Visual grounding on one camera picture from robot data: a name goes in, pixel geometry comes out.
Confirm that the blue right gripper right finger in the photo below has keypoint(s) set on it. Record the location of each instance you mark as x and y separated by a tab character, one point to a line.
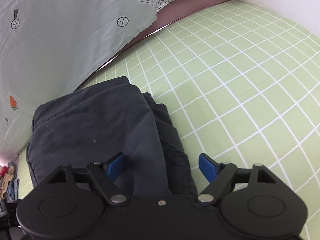
220	177

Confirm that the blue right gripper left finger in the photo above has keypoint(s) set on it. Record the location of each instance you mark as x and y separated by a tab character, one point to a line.
102	177

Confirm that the black trousers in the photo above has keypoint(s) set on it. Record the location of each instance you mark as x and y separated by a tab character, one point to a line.
97	122

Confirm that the blue denim jeans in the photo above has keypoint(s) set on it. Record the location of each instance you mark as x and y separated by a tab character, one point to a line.
12	190

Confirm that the beige garment in pile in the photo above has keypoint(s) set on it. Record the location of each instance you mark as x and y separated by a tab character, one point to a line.
9	176

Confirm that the red garment in pile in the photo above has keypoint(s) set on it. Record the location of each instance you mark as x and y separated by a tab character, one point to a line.
3	171

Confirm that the green grid cutting mat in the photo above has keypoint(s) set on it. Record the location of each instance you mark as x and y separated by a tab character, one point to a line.
241	84

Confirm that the grey carrot print cloth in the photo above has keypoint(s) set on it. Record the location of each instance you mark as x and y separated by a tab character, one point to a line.
50	47

